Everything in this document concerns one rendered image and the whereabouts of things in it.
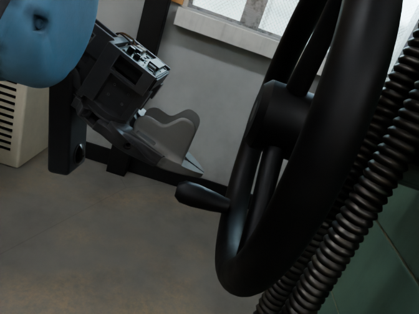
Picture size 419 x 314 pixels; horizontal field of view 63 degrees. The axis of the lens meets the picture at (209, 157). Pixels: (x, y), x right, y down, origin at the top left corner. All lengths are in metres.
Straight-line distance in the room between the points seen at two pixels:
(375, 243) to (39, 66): 0.39
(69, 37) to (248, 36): 1.34
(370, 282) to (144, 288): 0.89
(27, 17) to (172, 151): 0.20
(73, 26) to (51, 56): 0.03
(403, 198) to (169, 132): 0.27
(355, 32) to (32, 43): 0.16
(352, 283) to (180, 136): 0.28
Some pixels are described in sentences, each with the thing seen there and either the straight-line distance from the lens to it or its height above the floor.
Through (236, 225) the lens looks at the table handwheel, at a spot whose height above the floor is 0.69.
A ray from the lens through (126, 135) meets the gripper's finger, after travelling 0.34.
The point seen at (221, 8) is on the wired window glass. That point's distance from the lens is 1.69.
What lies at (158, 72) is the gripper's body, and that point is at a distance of 0.36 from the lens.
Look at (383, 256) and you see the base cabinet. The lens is 0.44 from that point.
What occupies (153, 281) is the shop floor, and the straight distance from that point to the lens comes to 1.26.
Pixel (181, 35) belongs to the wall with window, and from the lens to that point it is 1.63.
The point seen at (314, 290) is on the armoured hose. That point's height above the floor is 0.71.
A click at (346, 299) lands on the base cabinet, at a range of 0.49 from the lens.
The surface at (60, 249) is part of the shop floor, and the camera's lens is 1.31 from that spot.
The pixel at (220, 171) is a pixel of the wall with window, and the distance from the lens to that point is 1.78.
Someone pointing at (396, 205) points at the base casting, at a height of 0.75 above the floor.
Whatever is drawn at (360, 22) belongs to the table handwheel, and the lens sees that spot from 0.17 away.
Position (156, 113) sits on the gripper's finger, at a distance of 0.39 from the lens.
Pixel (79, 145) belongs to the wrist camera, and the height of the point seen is 0.70.
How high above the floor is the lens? 0.87
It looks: 22 degrees down
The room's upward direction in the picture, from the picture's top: 20 degrees clockwise
